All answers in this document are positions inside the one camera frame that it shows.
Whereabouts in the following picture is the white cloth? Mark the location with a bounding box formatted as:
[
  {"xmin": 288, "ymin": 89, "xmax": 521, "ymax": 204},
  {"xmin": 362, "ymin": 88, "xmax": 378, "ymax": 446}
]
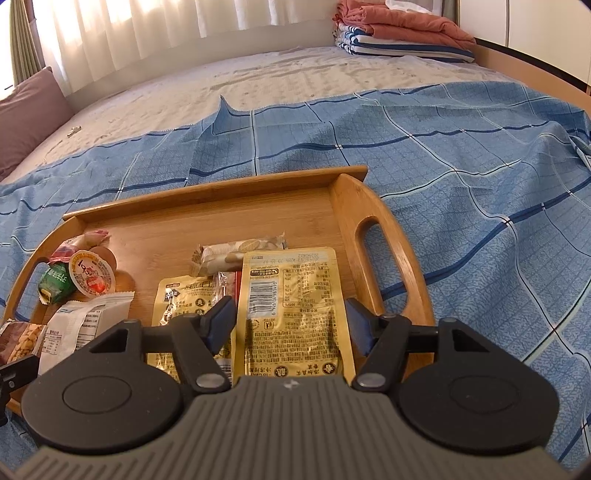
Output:
[{"xmin": 385, "ymin": 0, "xmax": 439, "ymax": 13}]

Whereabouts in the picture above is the jelly cup with red label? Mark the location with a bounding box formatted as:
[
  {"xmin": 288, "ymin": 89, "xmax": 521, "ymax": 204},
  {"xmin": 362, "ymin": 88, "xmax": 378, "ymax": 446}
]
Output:
[{"xmin": 68, "ymin": 248, "xmax": 117, "ymax": 297}]

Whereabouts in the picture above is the wooden bed frame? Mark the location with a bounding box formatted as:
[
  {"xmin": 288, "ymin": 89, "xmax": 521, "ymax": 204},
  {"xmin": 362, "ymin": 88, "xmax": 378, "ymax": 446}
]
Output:
[{"xmin": 473, "ymin": 37, "xmax": 591, "ymax": 114}]

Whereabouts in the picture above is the white bread packet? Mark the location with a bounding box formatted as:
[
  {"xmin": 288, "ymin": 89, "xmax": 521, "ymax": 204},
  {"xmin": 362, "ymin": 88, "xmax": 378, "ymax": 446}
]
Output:
[{"xmin": 38, "ymin": 291, "xmax": 136, "ymax": 376}]

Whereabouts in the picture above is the beige brown snack wrapper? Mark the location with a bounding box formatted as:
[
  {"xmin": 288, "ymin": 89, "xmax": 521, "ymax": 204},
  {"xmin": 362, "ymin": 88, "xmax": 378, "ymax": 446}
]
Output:
[{"xmin": 191, "ymin": 235, "xmax": 288, "ymax": 278}]

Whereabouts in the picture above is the pink-red clear snack packet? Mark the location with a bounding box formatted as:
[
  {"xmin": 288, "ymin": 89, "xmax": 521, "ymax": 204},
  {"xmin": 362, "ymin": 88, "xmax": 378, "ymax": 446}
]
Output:
[{"xmin": 50, "ymin": 230, "xmax": 112, "ymax": 264}]

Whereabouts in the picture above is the pink pillow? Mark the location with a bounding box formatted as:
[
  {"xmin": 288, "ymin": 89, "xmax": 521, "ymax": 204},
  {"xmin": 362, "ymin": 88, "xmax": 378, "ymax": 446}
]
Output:
[{"xmin": 0, "ymin": 66, "xmax": 75, "ymax": 182}]

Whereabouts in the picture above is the red peanut snack bag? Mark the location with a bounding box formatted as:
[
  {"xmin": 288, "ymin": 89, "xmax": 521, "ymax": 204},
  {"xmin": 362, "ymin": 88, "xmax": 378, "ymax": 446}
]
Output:
[{"xmin": 0, "ymin": 320, "xmax": 49, "ymax": 366}]

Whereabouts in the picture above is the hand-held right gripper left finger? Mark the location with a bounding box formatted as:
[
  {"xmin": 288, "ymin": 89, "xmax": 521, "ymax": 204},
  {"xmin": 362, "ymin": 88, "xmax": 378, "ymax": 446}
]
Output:
[{"xmin": 90, "ymin": 295, "xmax": 236, "ymax": 394}]

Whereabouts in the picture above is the white mattress pad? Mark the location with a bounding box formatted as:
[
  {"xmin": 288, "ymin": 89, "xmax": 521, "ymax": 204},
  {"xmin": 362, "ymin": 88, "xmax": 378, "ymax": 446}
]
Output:
[{"xmin": 4, "ymin": 44, "xmax": 527, "ymax": 184}]

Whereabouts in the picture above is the folded salmon blanket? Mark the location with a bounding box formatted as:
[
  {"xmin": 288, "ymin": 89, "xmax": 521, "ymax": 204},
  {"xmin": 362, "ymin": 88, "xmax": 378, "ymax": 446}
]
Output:
[{"xmin": 333, "ymin": 0, "xmax": 476, "ymax": 49}]

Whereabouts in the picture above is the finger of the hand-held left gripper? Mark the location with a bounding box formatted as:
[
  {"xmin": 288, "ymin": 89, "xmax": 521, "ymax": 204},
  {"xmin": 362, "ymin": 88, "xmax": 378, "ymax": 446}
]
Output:
[{"xmin": 0, "ymin": 354, "xmax": 38, "ymax": 428}]

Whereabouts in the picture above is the green snack packet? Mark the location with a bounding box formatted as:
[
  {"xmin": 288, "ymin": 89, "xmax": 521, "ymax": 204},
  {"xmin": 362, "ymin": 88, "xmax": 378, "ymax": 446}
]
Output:
[{"xmin": 37, "ymin": 261, "xmax": 77, "ymax": 305}]

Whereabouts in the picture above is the white wardrobe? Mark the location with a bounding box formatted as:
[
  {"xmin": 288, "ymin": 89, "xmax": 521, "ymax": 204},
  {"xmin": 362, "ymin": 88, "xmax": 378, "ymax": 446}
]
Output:
[{"xmin": 455, "ymin": 0, "xmax": 591, "ymax": 88}]

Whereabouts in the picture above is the tan snack pouch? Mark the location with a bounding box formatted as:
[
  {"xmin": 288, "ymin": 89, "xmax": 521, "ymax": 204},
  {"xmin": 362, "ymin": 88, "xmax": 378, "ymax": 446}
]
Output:
[
  {"xmin": 147, "ymin": 274, "xmax": 237, "ymax": 385},
  {"xmin": 233, "ymin": 247, "xmax": 359, "ymax": 385}
]

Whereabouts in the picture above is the red wafer bar packet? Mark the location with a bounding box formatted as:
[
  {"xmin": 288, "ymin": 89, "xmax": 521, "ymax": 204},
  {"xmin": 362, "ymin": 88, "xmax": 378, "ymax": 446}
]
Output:
[{"xmin": 216, "ymin": 271, "xmax": 243, "ymax": 324}]

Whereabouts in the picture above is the wooden tray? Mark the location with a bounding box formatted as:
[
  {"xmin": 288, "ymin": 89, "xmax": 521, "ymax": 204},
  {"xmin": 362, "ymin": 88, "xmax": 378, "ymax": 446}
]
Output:
[{"xmin": 0, "ymin": 165, "xmax": 436, "ymax": 416}]

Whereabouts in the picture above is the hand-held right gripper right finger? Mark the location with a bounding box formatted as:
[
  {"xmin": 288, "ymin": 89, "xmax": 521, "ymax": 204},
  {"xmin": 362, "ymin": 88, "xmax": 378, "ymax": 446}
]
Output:
[{"xmin": 344, "ymin": 296, "xmax": 482, "ymax": 391}]

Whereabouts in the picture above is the folded blue striped blanket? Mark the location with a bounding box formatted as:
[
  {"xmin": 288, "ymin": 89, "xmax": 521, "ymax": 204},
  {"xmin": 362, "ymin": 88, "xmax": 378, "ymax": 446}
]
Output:
[{"xmin": 335, "ymin": 25, "xmax": 476, "ymax": 64}]

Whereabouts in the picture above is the white sheer curtain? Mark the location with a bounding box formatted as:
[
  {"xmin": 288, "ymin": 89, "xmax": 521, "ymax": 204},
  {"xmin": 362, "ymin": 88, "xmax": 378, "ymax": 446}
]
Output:
[{"xmin": 34, "ymin": 0, "xmax": 342, "ymax": 94}]

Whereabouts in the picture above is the blue checked bedsheet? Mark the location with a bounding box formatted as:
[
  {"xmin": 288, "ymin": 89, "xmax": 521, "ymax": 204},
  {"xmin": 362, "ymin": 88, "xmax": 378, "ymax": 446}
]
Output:
[{"xmin": 0, "ymin": 80, "xmax": 591, "ymax": 462}]

